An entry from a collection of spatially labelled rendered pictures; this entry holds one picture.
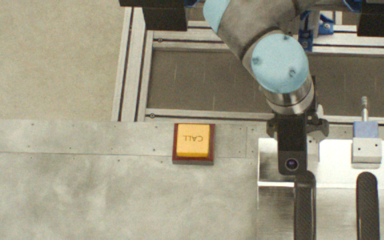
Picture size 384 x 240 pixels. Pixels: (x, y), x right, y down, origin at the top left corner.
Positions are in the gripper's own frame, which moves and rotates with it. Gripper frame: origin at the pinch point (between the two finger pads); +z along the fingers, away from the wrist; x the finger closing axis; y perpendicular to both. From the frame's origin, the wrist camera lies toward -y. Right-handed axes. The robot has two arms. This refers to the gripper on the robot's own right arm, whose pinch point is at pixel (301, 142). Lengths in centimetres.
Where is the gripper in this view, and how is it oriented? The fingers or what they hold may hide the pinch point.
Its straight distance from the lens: 156.0
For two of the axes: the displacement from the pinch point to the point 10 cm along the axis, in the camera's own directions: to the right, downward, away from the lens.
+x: -9.8, 0.3, 2.1
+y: 0.3, -9.5, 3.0
